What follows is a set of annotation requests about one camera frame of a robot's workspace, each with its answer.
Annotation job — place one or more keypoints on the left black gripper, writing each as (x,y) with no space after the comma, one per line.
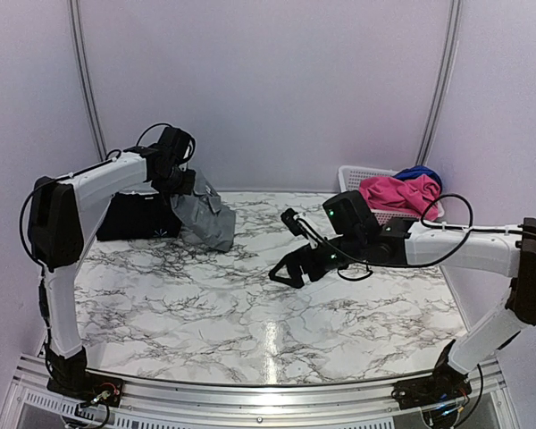
(186,188)

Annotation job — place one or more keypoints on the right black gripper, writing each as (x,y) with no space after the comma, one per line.
(293,259)

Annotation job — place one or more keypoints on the grey garment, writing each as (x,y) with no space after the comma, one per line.
(204,214)

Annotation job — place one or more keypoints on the black t-shirt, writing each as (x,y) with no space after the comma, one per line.
(138,217)

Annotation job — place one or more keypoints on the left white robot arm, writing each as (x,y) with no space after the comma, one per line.
(55,239)

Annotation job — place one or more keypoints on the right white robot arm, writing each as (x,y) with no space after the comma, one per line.
(403,243)

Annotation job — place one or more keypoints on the pink garment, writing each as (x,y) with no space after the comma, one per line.
(414,197)

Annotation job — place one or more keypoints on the blue garment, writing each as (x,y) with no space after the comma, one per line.
(417,171)

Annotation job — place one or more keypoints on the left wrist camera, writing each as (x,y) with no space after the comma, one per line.
(176,146)

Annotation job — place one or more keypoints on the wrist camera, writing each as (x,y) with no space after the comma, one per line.
(349,214)
(176,146)

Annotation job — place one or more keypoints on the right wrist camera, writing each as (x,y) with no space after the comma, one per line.
(349,214)

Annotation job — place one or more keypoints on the right aluminium frame post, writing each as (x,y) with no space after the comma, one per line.
(444,77)

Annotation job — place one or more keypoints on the aluminium frame post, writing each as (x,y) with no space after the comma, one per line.
(444,77)
(86,86)

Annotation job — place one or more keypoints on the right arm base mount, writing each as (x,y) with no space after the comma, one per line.
(430,390)

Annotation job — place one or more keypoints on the left aluminium frame post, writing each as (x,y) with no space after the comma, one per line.
(86,86)

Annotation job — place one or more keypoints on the aluminium front rail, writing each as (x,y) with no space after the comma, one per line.
(161,404)

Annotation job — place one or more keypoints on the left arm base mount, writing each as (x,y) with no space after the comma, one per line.
(94,385)

